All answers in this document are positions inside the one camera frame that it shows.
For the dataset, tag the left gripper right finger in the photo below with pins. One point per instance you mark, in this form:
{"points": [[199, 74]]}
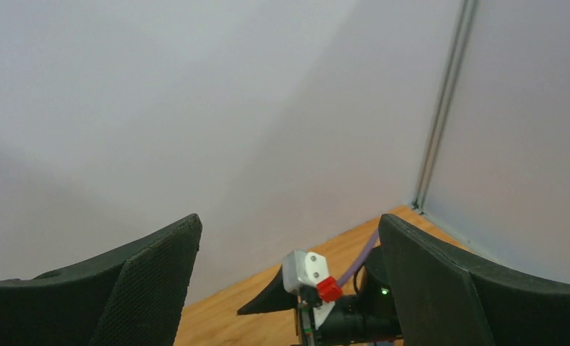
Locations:
{"points": [[445, 295]]}

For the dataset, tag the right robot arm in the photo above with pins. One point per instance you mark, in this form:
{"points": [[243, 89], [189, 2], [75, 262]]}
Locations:
{"points": [[370, 277]]}

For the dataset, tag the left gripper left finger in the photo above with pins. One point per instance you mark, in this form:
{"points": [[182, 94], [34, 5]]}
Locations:
{"points": [[130, 295]]}

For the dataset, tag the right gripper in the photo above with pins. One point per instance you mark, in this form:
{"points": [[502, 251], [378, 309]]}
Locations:
{"points": [[355, 319]]}

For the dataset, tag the right corner aluminium post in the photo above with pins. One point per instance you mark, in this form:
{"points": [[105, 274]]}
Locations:
{"points": [[450, 76]]}

